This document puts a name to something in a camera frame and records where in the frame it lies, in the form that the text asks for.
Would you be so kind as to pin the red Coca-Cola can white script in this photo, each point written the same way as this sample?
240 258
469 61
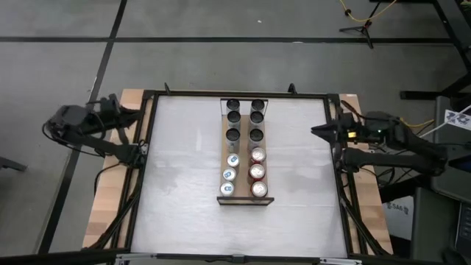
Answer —
257 171

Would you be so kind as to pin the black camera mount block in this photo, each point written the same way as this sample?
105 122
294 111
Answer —
238 258

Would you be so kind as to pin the grey chair leg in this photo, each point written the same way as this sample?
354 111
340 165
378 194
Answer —
11 163

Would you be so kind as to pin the black desk frame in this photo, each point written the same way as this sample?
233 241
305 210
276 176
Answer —
423 95

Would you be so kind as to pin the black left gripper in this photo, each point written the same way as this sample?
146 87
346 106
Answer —
108 108

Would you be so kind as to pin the black frame bracket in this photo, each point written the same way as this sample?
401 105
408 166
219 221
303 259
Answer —
167 89
292 89

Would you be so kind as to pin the grey cabinet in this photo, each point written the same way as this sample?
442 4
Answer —
434 228

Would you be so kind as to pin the black aluminium table frame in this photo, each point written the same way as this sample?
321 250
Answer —
206 93

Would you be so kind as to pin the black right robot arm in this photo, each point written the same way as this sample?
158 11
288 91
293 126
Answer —
404 154

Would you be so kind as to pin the wooden tray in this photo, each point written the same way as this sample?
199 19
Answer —
243 173

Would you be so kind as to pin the black tripod stand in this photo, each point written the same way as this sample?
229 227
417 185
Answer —
368 37

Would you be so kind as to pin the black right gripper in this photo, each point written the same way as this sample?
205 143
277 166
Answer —
349 129

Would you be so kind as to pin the grey computer case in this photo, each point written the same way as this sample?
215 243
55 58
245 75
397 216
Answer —
450 180

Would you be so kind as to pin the black gantry beam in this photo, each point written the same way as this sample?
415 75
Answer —
55 257

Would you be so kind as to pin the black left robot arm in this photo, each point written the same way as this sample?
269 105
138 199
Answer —
73 125

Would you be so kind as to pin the dark electronic device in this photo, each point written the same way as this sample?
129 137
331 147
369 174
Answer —
464 228

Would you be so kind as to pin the blue silver Red Bull can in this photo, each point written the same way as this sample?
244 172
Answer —
229 173
227 188

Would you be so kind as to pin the white cardboard box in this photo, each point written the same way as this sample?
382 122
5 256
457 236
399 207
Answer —
399 221

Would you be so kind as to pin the white Celsius can black lid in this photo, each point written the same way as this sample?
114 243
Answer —
232 105
256 117
257 105
232 136
256 136
234 117

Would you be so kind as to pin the white paper tag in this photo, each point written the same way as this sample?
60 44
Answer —
456 119

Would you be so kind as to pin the red Coca-Cola can black print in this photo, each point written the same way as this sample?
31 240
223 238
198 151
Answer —
259 188
258 154

